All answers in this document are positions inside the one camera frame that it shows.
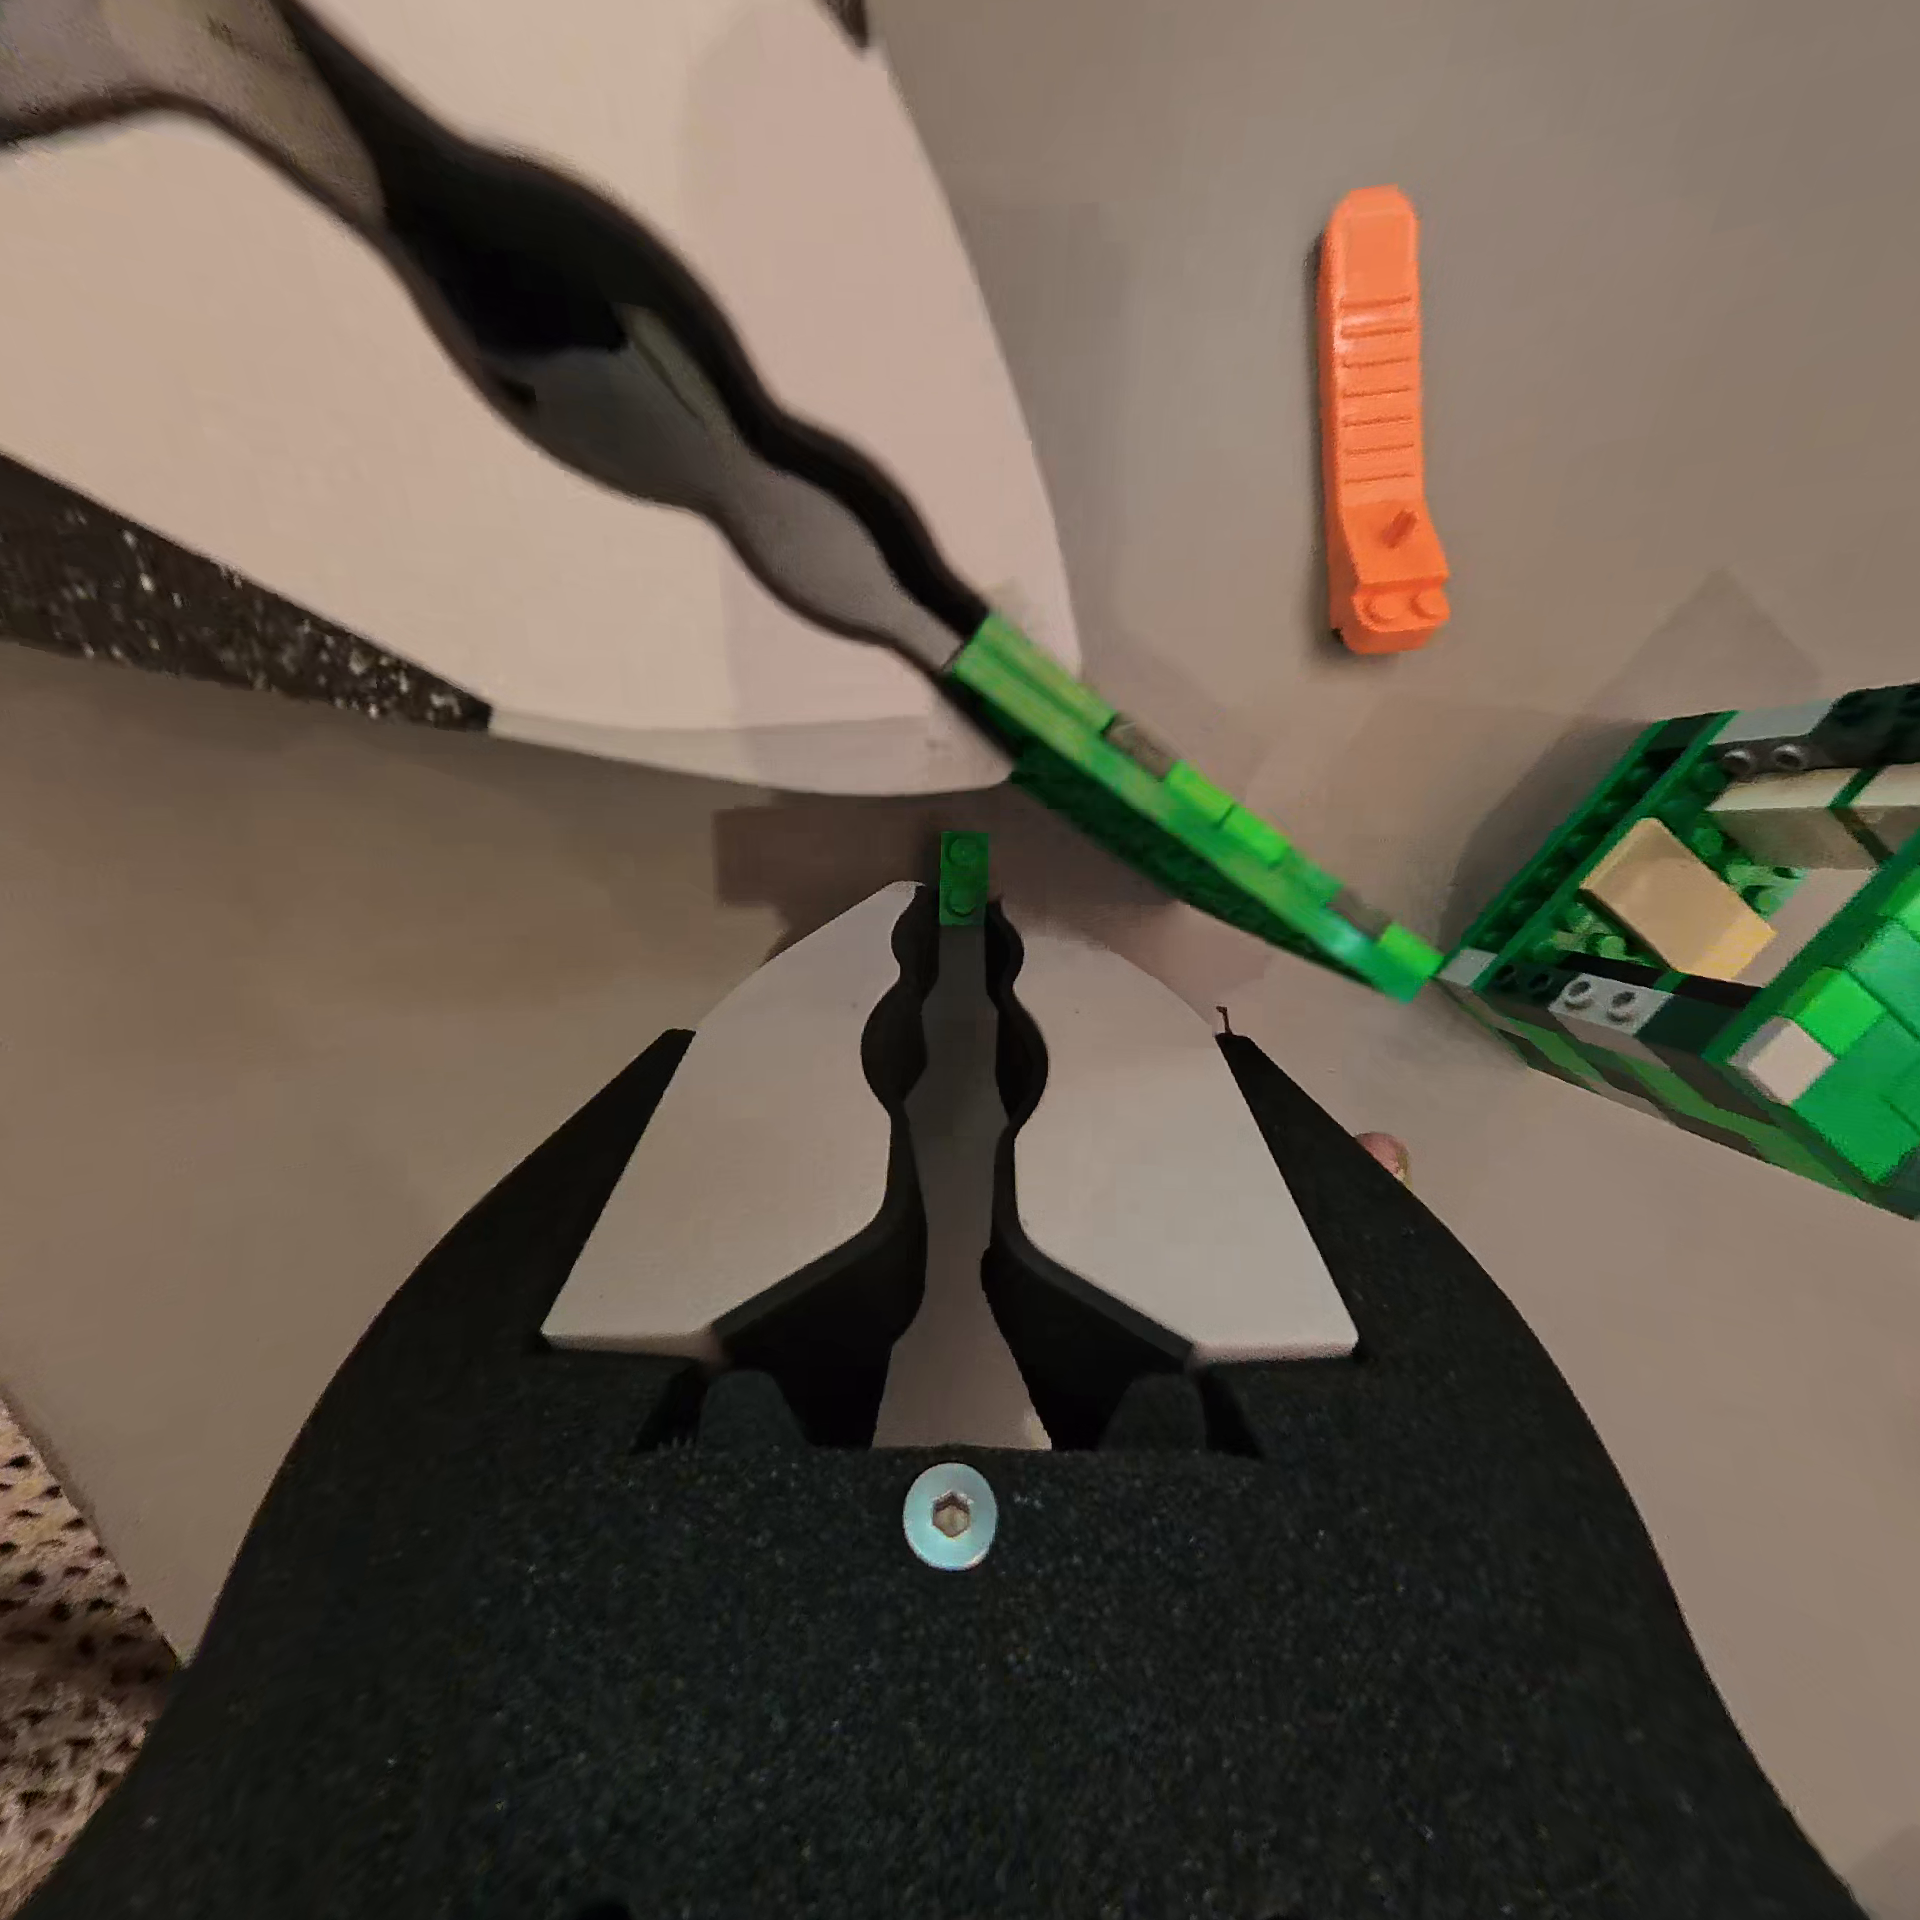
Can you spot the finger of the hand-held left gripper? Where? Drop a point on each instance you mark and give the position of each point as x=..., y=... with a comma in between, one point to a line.
x=840, y=228
x=297, y=448

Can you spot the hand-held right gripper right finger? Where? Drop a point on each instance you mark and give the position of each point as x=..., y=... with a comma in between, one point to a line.
x=1168, y=1170

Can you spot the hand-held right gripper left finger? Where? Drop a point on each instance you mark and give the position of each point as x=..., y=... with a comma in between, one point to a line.
x=750, y=1157

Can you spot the green lego wall panel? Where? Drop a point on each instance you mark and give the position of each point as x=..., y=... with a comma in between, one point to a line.
x=1185, y=824

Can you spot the small green lego brick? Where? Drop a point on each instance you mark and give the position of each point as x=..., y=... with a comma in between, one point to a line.
x=965, y=873

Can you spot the green lego block structure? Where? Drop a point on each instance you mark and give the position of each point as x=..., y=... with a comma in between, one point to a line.
x=1680, y=930

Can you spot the person's right hand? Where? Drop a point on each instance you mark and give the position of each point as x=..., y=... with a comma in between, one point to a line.
x=1383, y=1159

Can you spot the orange brick separator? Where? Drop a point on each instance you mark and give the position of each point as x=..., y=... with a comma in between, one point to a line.
x=1378, y=421

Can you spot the cream knit sweater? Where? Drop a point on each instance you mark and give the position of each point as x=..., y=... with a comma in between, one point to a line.
x=67, y=1620

